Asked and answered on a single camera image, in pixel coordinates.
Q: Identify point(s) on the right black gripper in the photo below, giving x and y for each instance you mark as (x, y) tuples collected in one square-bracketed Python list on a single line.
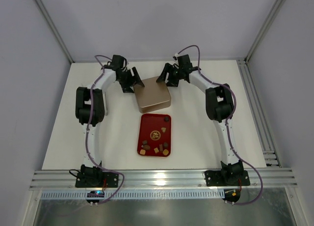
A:
[(172, 74)]

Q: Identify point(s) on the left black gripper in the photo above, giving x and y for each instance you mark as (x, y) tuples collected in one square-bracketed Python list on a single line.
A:
[(129, 78)]

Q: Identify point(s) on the gold tin lid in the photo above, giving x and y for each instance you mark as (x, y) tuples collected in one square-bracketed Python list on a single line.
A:
[(153, 93)]

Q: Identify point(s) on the gold tin box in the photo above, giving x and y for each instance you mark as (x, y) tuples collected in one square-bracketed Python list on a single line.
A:
[(157, 106)]

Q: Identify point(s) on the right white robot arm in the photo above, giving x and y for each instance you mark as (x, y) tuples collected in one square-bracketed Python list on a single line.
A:
[(220, 107)]

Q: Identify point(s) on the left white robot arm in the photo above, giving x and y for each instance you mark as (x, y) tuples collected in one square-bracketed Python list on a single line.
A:
[(90, 110)]

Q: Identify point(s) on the red rectangular tray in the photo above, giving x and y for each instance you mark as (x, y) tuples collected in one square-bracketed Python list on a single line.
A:
[(150, 130)]

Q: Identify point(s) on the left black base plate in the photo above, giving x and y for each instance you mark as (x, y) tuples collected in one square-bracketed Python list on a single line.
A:
[(96, 180)]

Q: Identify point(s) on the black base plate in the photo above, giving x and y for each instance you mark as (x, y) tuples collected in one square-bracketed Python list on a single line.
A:
[(96, 180), (224, 177)]

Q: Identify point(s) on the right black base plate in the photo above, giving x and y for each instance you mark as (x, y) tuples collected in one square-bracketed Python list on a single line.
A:
[(224, 177)]

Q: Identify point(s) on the slotted cable duct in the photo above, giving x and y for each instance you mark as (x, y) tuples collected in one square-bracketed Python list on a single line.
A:
[(134, 194)]

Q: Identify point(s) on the aluminium right side rail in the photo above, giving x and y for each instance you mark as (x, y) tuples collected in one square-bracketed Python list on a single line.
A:
[(263, 130)]

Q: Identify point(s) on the aluminium rail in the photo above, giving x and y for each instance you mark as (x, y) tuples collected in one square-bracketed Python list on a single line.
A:
[(57, 179), (263, 130)]

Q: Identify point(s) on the aluminium front rail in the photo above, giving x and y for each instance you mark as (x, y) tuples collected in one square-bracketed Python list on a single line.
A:
[(57, 179)]

